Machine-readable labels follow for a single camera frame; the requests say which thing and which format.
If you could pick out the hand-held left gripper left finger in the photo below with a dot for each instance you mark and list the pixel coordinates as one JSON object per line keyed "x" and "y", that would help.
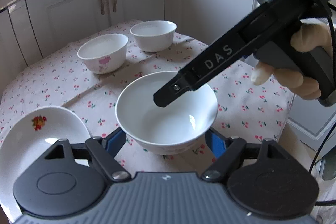
{"x": 114, "y": 141}

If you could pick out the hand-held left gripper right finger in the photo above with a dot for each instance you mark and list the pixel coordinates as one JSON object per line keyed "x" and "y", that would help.
{"x": 216, "y": 144}

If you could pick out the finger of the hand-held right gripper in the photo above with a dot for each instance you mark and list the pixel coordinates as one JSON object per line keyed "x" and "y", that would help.
{"x": 218, "y": 56}

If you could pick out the white bowl with pink print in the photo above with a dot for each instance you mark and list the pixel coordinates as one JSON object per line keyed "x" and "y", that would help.
{"x": 153, "y": 40}
{"x": 99, "y": 48}
{"x": 170, "y": 121}

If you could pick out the white plate with fruit print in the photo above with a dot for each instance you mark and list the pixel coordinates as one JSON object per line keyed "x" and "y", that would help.
{"x": 23, "y": 150}

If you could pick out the person's right hand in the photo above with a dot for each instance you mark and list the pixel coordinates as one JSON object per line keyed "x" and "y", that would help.
{"x": 312, "y": 37}

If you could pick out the cherry printed tablecloth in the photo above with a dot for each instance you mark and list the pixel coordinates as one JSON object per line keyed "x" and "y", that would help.
{"x": 65, "y": 77}

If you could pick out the person's white clothing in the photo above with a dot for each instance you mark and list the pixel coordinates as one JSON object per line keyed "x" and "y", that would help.
{"x": 326, "y": 203}

